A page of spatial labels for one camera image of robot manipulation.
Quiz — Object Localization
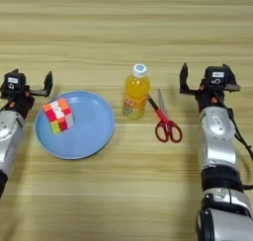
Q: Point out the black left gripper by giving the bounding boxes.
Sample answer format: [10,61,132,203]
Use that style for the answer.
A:
[0,68,54,121]

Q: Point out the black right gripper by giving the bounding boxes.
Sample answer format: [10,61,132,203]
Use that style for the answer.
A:
[179,61,242,114]

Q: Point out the multicoloured puzzle cube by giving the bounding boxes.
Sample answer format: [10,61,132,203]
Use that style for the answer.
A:
[42,97,75,136]

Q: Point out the orange juice bottle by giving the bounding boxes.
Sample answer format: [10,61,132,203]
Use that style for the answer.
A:
[122,62,151,121]

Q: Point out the round blue plate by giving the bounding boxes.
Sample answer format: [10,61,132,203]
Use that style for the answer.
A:
[34,90,116,160]

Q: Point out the right gripper white-labelled black box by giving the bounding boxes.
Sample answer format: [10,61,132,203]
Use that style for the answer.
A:
[204,65,230,86]

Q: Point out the gripper white-labelled black box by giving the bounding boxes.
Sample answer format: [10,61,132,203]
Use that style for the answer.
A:
[204,65,230,86]
[2,72,27,92]

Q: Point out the left gripper white-labelled black box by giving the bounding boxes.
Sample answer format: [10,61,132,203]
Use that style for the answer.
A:
[2,72,27,92]

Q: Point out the red-handled scissors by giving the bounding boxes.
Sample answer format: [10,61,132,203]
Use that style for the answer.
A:
[154,88,184,144]

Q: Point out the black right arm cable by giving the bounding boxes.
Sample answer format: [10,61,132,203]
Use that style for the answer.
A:
[225,100,253,191]

